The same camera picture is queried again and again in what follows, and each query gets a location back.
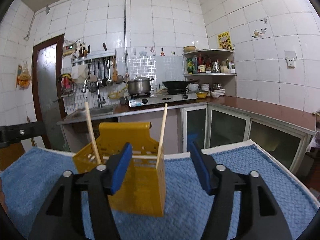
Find wall utensil rack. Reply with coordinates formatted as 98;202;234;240
71;49;117;87

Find brown wooden door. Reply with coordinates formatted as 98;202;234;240
31;35;66;151

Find steel gas stove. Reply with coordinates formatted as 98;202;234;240
128;93;197;108

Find yellow wall poster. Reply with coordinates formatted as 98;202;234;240
217;31;232;50

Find corner shelf unit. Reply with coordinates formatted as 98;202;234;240
182;48;237;97

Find yellow perforated utensil holder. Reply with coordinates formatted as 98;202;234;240
72;121;167;218

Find chopstick in holder left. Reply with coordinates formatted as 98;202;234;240
85;101;102;165

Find chopstick in holder right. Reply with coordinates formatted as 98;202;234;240
156;103;168;168

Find steel cooking pot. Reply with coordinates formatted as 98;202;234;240
127;76;154;95

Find black wok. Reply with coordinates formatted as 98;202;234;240
162;80;199;91

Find chopstick in holder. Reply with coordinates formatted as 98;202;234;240
156;103;168;168
85;101;102;165

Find steel kitchen sink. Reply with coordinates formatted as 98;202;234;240
64;106;116;120

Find kitchen counter cabinets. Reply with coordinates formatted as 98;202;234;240
56;96;317;176

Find chrome faucet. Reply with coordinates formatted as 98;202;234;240
81;74;106;108

